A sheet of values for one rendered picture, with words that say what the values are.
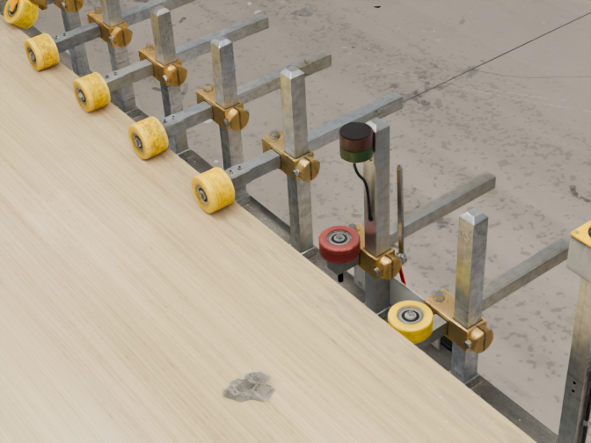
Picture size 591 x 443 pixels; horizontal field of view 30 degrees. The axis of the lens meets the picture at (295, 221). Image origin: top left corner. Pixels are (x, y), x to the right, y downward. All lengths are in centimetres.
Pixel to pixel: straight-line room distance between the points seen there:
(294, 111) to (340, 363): 55
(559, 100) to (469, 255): 242
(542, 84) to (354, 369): 263
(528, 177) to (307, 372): 210
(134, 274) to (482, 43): 277
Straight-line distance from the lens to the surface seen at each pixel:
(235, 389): 185
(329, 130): 233
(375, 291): 220
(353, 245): 211
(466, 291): 196
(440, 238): 357
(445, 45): 460
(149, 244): 217
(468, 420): 181
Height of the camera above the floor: 225
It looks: 38 degrees down
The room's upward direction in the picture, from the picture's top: 4 degrees counter-clockwise
